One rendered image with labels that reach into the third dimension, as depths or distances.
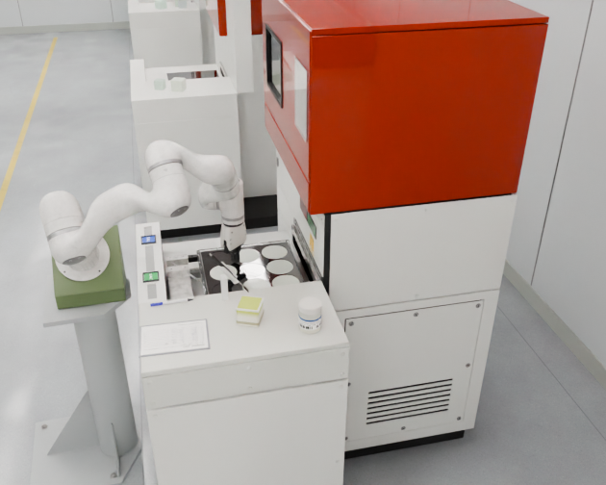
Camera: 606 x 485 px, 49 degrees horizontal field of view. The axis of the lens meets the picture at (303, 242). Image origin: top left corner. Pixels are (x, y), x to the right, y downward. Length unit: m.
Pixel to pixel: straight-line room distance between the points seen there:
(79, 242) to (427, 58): 1.18
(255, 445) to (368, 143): 1.03
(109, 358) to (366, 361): 0.99
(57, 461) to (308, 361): 1.44
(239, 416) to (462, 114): 1.18
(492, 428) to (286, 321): 1.41
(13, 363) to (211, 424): 1.76
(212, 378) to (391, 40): 1.12
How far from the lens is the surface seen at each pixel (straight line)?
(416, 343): 2.63
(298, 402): 2.16
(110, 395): 2.85
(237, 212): 2.39
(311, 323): 2.05
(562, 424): 3.36
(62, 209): 2.16
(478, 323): 2.70
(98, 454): 3.12
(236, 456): 2.28
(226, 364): 2.00
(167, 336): 2.10
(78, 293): 2.52
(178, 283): 2.49
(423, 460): 3.05
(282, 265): 2.52
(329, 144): 2.08
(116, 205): 2.04
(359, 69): 2.03
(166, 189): 1.95
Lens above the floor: 2.27
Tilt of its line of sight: 31 degrees down
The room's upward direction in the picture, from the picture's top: straight up
